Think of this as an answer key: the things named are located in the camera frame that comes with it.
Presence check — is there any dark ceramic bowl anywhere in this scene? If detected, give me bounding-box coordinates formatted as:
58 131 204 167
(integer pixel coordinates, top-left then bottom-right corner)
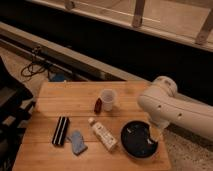
120 120 158 158

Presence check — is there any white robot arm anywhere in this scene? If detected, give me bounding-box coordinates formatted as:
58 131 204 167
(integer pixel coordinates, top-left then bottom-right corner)
138 76 213 141

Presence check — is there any white lotion bottle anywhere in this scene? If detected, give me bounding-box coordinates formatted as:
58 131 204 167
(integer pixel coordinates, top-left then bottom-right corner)
88 117 117 151

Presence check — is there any translucent plastic cup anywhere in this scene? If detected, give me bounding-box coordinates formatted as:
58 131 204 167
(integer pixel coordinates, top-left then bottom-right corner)
100 89 116 111

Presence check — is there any small brown bottle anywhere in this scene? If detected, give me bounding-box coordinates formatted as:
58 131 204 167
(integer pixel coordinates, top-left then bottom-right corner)
94 98 102 114

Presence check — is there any blue cloth mitt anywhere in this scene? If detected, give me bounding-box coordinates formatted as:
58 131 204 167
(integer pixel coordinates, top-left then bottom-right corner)
67 130 88 156

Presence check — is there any black white striped box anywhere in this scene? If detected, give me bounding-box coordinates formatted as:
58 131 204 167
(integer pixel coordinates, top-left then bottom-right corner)
52 116 69 146

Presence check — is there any blue object on floor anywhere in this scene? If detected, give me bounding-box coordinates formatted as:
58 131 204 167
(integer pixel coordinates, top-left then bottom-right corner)
49 74 66 82

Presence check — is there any black chair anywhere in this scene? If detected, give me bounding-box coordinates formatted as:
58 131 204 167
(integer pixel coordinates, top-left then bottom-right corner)
0 57 35 171

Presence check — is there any black cable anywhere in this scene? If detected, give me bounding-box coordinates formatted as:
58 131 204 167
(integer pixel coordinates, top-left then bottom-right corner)
20 46 51 83

